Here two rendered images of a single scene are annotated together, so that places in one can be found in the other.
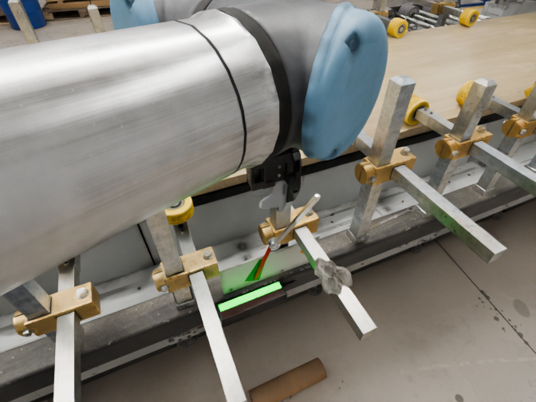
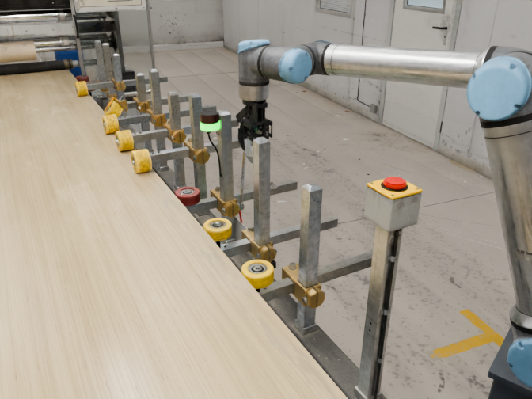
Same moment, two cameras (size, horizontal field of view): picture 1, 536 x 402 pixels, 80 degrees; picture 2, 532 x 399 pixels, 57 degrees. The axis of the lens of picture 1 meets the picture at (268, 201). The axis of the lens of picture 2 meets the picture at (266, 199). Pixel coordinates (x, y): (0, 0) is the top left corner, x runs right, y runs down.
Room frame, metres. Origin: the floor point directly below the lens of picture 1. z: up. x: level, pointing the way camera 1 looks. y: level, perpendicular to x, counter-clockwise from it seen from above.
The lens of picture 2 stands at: (0.48, 1.44, 1.58)
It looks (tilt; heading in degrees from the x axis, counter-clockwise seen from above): 26 degrees down; 266
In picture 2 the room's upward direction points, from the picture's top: straight up
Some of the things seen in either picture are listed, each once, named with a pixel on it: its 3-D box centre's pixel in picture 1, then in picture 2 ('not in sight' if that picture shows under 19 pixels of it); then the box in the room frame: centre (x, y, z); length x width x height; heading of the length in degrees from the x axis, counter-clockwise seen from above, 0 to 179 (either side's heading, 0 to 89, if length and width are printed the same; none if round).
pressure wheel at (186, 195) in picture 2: not in sight; (188, 206); (0.63, -0.01, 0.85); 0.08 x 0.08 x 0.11
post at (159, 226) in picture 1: (165, 243); (261, 217); (0.40, 0.20, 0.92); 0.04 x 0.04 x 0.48; 24
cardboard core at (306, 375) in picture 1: (288, 384); not in sight; (0.41, -0.08, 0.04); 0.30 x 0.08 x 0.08; 114
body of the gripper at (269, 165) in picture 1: (269, 142); (255, 119); (0.40, 0.00, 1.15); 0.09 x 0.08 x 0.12; 114
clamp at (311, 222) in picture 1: (287, 225); (223, 203); (0.51, -0.05, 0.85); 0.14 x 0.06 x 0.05; 114
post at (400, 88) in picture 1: (374, 175); (199, 158); (0.60, -0.26, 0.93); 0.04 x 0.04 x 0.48; 24
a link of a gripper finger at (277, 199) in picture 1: (274, 200); not in sight; (0.39, -0.01, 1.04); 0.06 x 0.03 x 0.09; 114
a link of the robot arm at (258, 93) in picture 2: not in sight; (255, 91); (0.40, -0.01, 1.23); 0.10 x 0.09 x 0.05; 24
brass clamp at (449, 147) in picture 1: (462, 143); (174, 133); (0.71, -0.51, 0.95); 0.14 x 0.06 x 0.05; 114
